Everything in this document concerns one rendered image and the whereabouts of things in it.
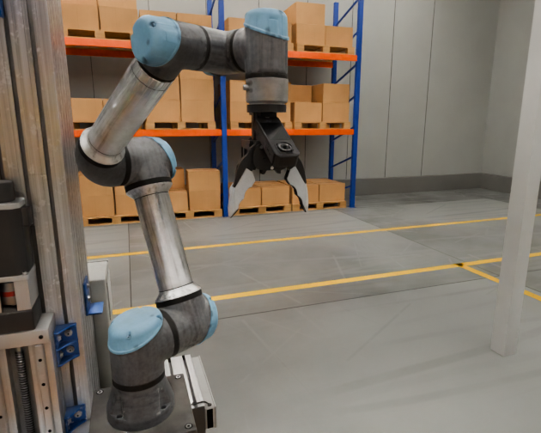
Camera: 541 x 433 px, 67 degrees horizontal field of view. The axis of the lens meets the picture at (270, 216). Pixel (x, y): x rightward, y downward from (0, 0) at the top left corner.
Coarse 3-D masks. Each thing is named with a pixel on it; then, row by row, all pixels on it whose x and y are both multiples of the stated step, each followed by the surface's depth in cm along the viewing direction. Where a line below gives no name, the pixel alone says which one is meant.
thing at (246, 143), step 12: (252, 108) 71; (264, 108) 70; (276, 108) 70; (252, 120) 76; (252, 132) 76; (252, 144) 72; (252, 156) 71; (264, 156) 72; (264, 168) 73; (276, 168) 73
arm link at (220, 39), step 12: (216, 36) 71; (228, 36) 72; (216, 48) 71; (228, 48) 72; (216, 60) 72; (228, 60) 73; (204, 72) 80; (216, 72) 76; (228, 72) 77; (240, 72) 76
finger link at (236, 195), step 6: (246, 168) 72; (246, 174) 72; (252, 174) 72; (240, 180) 72; (246, 180) 72; (252, 180) 73; (240, 186) 72; (246, 186) 73; (234, 192) 72; (240, 192) 72; (234, 198) 72; (240, 198) 73; (228, 204) 73; (234, 204) 73; (228, 210) 73; (234, 210) 73
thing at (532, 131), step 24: (528, 72) 270; (528, 96) 272; (528, 120) 273; (528, 144) 274; (528, 168) 275; (528, 192) 279; (528, 216) 284; (504, 240) 297; (528, 240) 289; (504, 264) 298; (504, 288) 300; (504, 312) 302; (504, 336) 303
